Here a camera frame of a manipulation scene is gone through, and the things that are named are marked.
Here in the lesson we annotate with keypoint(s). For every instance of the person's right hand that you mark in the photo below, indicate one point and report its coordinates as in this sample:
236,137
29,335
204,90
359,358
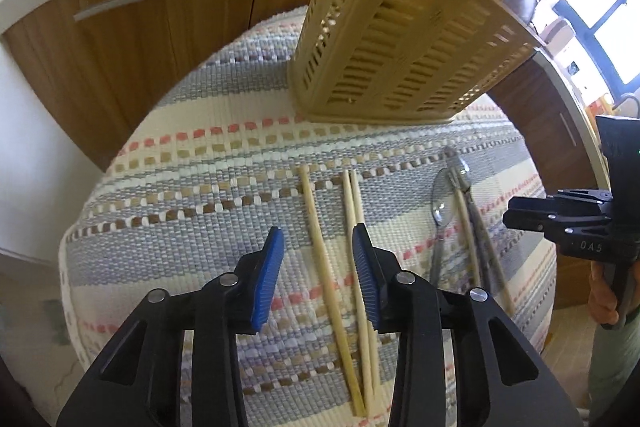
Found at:
602,299

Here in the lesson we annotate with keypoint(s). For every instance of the wooden side cabinet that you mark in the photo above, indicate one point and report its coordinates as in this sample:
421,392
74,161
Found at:
545,127

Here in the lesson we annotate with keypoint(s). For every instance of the beige plastic utensil basket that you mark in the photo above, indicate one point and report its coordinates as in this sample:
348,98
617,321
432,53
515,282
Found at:
400,37

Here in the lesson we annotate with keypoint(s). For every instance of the grey metal utensil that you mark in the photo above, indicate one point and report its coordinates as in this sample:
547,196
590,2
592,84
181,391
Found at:
487,247

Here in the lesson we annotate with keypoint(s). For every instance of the wooden chopstick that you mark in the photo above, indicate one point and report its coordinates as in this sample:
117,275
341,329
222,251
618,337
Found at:
327,287
467,232
356,197
356,257

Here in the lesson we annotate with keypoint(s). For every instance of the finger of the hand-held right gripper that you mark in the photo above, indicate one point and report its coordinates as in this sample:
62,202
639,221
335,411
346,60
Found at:
525,223
532,206

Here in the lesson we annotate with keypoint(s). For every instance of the grey round kettle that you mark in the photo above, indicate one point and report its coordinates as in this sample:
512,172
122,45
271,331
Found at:
520,2

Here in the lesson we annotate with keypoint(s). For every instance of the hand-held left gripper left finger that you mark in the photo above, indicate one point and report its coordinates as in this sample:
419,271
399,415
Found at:
266,279

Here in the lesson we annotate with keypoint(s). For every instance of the metal spoon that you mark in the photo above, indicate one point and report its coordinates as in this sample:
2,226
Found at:
441,212

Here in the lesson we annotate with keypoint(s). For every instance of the white kitchen appliance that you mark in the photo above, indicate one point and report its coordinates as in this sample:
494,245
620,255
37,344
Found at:
559,32

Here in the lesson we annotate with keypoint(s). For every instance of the person's grey trousers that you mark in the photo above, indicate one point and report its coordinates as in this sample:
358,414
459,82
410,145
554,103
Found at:
617,372

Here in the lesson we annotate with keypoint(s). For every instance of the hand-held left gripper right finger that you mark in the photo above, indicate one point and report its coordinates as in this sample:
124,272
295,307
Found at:
363,279

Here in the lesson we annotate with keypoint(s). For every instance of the striped woven mat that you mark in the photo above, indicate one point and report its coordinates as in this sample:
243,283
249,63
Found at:
200,187

